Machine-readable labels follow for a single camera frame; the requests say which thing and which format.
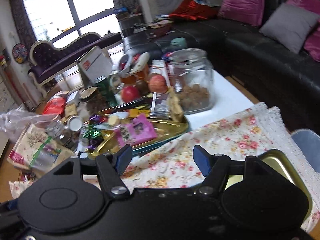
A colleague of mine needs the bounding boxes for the glass jar dark contents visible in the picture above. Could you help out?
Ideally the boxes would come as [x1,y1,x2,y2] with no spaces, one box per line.
[45,120,78,150]

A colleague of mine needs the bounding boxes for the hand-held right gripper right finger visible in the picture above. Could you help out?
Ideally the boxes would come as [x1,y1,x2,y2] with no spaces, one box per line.
[193,145,265,195]

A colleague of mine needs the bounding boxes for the white cardboard box red label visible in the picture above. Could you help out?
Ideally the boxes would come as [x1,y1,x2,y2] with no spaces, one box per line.
[76,46,113,83]

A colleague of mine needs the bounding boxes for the small beige box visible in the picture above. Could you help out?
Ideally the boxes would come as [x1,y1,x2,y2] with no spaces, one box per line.
[64,104,78,117]

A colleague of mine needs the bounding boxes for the large pink cushion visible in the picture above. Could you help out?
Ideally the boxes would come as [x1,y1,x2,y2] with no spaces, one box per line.
[217,0,265,27]

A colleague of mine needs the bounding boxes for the tan snack packets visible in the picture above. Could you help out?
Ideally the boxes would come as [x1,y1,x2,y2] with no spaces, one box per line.
[167,87,185,123]

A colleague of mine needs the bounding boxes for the teal cup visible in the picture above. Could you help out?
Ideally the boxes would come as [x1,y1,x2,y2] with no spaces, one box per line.
[170,37,187,50]

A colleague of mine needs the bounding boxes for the dark brown fruit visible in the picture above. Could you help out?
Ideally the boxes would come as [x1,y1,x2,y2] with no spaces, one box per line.
[136,79,150,96]

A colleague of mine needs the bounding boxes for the silver dark snack packet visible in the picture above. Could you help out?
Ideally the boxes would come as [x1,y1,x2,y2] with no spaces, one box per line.
[150,92,173,117]

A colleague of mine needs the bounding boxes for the grey cushion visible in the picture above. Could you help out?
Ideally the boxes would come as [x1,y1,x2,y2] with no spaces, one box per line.
[259,3,320,54]

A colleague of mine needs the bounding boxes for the window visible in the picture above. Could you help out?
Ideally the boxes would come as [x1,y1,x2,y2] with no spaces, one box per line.
[21,0,117,49]

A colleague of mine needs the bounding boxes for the orange plastic container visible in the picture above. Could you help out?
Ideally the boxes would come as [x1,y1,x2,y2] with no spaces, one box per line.
[120,67,150,85]

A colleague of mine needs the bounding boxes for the gold tin lid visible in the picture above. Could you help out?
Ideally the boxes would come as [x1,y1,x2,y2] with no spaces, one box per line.
[224,149,313,228]

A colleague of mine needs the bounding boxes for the red cloth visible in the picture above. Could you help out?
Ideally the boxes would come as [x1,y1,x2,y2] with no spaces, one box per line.
[169,0,218,20]

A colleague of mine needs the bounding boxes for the beige tree-print snack bag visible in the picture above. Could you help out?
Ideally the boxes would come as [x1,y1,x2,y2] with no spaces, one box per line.
[7,123,75,178]

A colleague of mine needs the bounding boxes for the red apple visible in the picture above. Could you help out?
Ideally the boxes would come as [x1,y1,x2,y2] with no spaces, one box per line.
[121,85,140,103]

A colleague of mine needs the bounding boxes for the dark patterned curtain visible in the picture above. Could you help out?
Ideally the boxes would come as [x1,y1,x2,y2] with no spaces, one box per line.
[9,0,37,45]

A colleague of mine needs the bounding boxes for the purple chaise longue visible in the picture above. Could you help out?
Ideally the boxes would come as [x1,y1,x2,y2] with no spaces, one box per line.
[27,32,123,100]

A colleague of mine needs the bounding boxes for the red drink carton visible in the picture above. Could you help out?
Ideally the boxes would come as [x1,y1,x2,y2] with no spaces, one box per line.
[164,52,183,92]

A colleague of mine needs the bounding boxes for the pink snack packet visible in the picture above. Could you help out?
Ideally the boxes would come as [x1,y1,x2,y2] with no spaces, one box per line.
[114,114,158,148]

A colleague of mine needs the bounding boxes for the round colourful wall decoration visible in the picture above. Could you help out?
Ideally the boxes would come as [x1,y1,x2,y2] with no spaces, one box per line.
[12,43,28,64]

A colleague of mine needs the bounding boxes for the pile of wrapped candies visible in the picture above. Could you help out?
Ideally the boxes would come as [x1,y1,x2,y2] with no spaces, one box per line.
[80,112,118,150]

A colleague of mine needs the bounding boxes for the clear plastic bag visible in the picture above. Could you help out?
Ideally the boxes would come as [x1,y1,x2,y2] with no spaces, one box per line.
[0,106,45,143]

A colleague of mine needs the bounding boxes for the large glass jar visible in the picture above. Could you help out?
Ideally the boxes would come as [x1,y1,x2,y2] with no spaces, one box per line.
[166,49,215,113]

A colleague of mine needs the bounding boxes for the orange snack bag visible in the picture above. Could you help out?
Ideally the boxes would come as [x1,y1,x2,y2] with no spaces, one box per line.
[42,97,67,115]

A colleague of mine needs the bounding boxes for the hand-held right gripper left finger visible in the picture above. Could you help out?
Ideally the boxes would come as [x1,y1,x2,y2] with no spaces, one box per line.
[53,144,132,198]

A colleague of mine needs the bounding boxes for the small jar silver lid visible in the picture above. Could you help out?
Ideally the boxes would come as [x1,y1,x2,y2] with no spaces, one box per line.
[66,115,84,133]

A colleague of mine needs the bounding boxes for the green drink can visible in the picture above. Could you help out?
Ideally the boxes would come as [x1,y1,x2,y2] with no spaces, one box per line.
[94,76,118,107]

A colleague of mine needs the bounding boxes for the jar with wooden lid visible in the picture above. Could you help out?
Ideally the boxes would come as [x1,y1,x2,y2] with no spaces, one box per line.
[79,86,104,110]

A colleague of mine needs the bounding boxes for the black leather sofa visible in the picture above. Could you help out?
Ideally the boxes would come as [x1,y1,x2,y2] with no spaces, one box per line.
[124,0,320,133]

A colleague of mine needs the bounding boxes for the pile of walnuts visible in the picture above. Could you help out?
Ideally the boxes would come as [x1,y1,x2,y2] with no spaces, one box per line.
[179,84,210,112]

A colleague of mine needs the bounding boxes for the black pen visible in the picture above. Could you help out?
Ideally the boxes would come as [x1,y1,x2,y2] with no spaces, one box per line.
[109,97,153,113]

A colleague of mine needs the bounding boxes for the floral tablecloth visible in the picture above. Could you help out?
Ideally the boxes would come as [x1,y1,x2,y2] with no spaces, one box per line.
[9,102,320,233]

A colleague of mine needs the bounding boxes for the orange-red apple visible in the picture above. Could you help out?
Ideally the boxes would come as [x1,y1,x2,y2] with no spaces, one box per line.
[149,74,168,93]

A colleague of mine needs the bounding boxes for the gold tin tray teal rim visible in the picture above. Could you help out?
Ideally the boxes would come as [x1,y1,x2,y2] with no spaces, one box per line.
[85,109,190,155]

